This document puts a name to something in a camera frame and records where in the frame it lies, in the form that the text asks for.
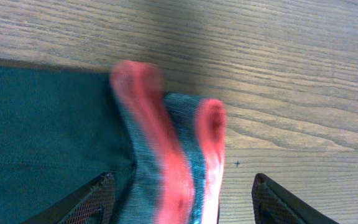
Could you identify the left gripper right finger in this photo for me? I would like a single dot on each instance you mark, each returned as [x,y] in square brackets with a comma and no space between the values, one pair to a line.
[274,204]

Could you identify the black leggings with red waistband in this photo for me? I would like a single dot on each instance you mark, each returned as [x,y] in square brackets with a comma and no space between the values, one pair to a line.
[60,129]

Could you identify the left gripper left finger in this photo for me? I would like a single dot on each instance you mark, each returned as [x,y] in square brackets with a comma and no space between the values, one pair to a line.
[90,204]

